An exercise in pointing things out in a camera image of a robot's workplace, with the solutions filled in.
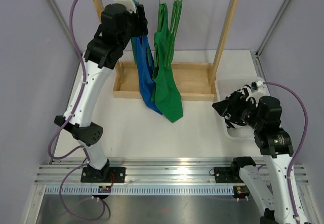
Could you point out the blue tank top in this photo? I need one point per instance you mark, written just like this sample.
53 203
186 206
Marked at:
144 61

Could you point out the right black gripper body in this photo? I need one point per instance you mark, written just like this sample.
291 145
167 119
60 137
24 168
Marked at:
245 111

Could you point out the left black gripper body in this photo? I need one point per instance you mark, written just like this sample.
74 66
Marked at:
138 27

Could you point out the empty green hanger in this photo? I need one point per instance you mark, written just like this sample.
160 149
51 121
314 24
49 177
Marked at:
172 36
179 13

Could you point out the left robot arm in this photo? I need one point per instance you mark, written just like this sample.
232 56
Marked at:
117 28

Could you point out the white slotted cable duct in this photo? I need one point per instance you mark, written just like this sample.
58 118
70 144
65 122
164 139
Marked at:
137 190

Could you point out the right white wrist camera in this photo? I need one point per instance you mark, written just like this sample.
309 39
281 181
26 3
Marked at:
254 91

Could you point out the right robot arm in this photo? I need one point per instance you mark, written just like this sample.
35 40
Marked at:
281 203

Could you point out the green hanger of blue top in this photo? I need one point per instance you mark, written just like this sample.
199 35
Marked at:
149 58

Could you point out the white plastic basket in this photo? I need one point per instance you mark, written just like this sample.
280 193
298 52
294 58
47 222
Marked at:
224 87

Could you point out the aluminium mounting rail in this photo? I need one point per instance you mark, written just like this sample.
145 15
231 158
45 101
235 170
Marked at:
164 171

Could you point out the green tank top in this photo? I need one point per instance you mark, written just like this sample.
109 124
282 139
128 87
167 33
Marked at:
166 95

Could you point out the black white striped tank top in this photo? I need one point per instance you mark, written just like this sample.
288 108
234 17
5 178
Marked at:
230 121

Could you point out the wooden clothes rack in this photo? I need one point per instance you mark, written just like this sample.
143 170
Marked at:
191 81

